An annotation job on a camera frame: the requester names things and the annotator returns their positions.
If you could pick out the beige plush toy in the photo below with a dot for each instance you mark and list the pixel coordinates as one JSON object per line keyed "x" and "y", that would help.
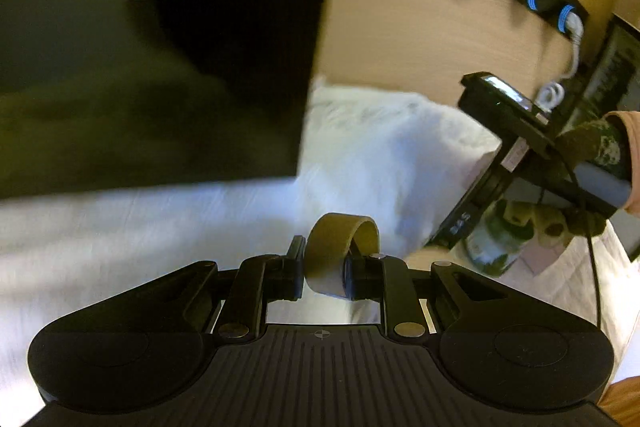
{"x": 550, "y": 227}

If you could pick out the person's right hand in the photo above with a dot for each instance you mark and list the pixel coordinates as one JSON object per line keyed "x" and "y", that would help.
{"x": 595, "y": 146}

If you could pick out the white cloth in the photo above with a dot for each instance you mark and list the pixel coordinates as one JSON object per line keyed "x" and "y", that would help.
{"x": 390, "y": 147}

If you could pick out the green lid glass jar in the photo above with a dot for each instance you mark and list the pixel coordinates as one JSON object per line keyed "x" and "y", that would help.
{"x": 492, "y": 239}

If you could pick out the pink box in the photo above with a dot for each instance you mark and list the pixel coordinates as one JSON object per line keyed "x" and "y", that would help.
{"x": 542, "y": 259}

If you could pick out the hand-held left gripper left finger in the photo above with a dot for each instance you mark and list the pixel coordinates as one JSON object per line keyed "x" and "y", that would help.
{"x": 295, "y": 269}

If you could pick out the person's right forearm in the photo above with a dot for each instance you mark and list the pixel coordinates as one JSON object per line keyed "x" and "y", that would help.
{"x": 632, "y": 132}

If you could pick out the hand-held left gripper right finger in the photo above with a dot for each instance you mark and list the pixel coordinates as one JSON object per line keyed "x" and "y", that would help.
{"x": 360, "y": 278}

